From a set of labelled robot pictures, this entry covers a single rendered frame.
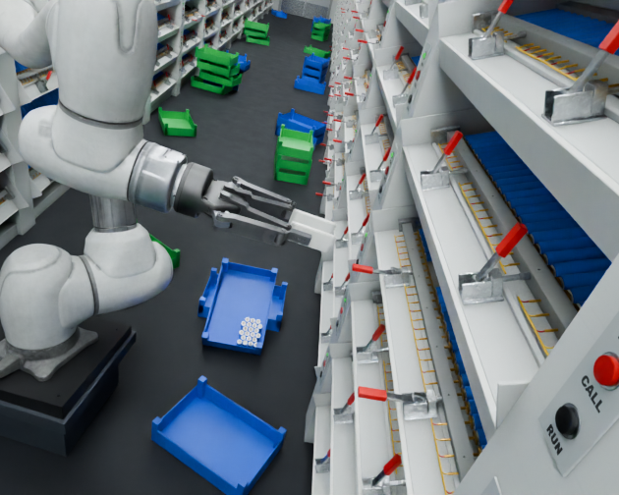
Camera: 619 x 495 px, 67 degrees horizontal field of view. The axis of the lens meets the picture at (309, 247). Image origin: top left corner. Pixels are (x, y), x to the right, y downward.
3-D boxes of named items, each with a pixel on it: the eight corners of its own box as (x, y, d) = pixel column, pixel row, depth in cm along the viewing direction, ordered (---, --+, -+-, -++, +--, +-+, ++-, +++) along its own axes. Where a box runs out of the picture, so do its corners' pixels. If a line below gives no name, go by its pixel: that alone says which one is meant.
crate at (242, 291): (260, 355, 160) (261, 348, 153) (201, 344, 158) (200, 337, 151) (275, 277, 175) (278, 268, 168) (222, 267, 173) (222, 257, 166)
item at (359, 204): (352, 291, 117) (345, 245, 109) (348, 187, 168) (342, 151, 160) (434, 282, 114) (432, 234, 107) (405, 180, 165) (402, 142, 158)
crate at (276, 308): (196, 316, 169) (198, 300, 164) (210, 283, 186) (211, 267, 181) (278, 332, 171) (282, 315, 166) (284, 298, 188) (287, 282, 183)
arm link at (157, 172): (156, 132, 67) (196, 146, 68) (145, 186, 72) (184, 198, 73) (134, 155, 60) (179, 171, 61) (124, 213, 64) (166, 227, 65)
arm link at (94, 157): (120, 221, 64) (134, 137, 57) (4, 183, 62) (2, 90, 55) (147, 185, 73) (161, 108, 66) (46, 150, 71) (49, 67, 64)
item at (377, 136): (372, 227, 107) (366, 172, 99) (362, 137, 158) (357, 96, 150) (464, 216, 104) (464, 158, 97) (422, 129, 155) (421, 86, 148)
